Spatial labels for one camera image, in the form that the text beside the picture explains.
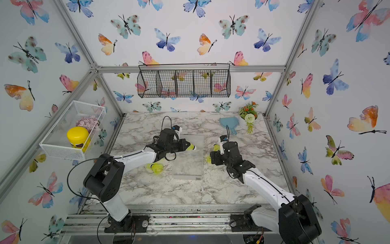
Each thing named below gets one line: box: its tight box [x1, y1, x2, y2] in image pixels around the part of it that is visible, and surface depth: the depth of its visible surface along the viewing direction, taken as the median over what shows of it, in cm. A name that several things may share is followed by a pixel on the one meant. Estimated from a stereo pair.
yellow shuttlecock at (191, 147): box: [185, 143, 197, 151], surface depth 95 cm
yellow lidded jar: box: [67, 126, 91, 153], surface depth 65 cm
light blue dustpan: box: [219, 116, 240, 136], surface depth 120 cm
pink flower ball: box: [76, 115, 99, 134], surface depth 70 cm
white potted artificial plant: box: [238, 101, 259, 135], surface depth 104 cm
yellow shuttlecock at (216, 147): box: [213, 143, 221, 152], surface depth 102 cm
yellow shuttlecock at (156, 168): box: [146, 162, 165, 175], surface depth 94 cm
